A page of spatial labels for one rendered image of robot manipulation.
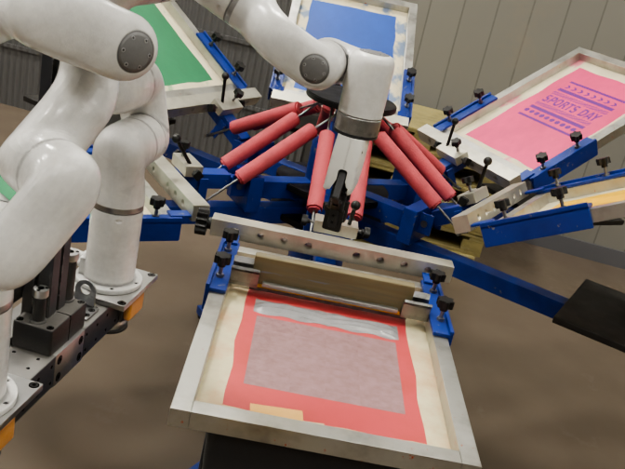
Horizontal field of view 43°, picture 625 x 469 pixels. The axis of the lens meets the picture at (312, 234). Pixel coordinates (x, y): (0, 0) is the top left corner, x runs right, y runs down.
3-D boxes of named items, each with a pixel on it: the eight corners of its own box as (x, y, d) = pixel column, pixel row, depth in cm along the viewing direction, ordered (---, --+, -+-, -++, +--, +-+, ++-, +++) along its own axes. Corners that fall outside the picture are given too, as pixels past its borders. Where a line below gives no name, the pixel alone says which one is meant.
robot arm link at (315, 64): (233, 20, 137) (333, 92, 137) (208, 26, 125) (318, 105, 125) (259, -24, 133) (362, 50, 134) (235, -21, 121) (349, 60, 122)
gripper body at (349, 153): (340, 113, 139) (326, 174, 143) (329, 126, 129) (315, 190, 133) (382, 125, 138) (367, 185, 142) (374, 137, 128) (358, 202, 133)
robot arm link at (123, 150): (79, 207, 143) (87, 121, 138) (112, 187, 156) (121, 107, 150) (129, 221, 142) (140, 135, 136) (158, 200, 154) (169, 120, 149)
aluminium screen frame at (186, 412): (476, 483, 149) (482, 467, 148) (166, 424, 146) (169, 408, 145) (430, 297, 222) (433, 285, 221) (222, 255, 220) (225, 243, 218)
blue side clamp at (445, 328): (446, 357, 195) (454, 332, 192) (427, 354, 194) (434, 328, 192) (432, 301, 223) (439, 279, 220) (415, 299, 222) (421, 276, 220)
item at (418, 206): (451, 274, 247) (461, 238, 243) (200, 222, 243) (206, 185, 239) (423, 190, 323) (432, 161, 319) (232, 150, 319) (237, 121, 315)
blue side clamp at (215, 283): (221, 313, 192) (226, 287, 189) (201, 309, 192) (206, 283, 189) (236, 262, 220) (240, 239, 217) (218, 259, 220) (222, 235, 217)
